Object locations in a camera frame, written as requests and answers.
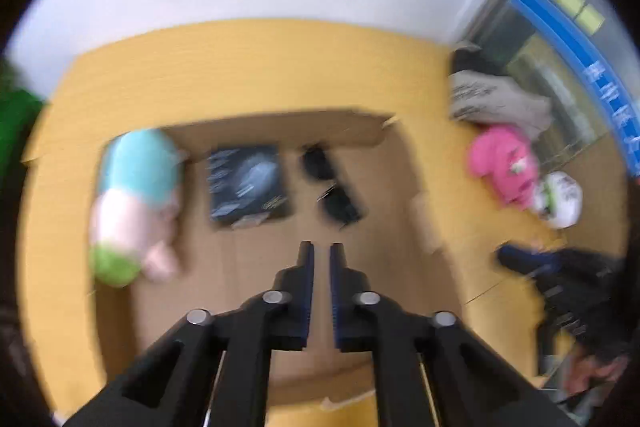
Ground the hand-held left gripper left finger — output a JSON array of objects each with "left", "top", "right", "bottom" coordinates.
[{"left": 62, "top": 241, "right": 316, "bottom": 427}]

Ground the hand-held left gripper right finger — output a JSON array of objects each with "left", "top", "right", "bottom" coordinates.
[{"left": 329, "top": 243, "right": 576, "bottom": 427}]

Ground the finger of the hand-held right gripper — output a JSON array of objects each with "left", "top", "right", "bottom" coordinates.
[{"left": 497, "top": 244, "right": 556, "bottom": 280}]

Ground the cardboard box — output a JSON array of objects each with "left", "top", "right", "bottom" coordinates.
[{"left": 95, "top": 108, "right": 476, "bottom": 408}]

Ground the black clip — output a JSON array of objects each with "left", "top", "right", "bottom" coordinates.
[
  {"left": 316, "top": 184, "right": 368, "bottom": 230},
  {"left": 300, "top": 144, "right": 338, "bottom": 182}
]

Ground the black printed box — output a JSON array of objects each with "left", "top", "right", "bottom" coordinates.
[{"left": 206, "top": 144, "right": 293, "bottom": 230}]

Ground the teal and pink plush toy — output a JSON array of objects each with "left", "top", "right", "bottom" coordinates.
[{"left": 89, "top": 129, "right": 188, "bottom": 288}]

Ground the person's right hand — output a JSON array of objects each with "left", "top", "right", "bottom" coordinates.
[{"left": 565, "top": 354, "right": 628, "bottom": 403}]

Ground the white plush toy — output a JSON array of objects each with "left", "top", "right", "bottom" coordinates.
[{"left": 532, "top": 172, "right": 583, "bottom": 229}]

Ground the beige printed cloth bag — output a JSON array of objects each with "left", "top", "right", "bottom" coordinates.
[{"left": 447, "top": 69, "right": 553, "bottom": 140}]

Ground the blue striped glass partition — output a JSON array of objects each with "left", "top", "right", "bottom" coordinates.
[{"left": 450, "top": 0, "right": 640, "bottom": 188}]

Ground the green board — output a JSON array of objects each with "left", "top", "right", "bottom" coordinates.
[{"left": 0, "top": 62, "right": 46, "bottom": 188}]

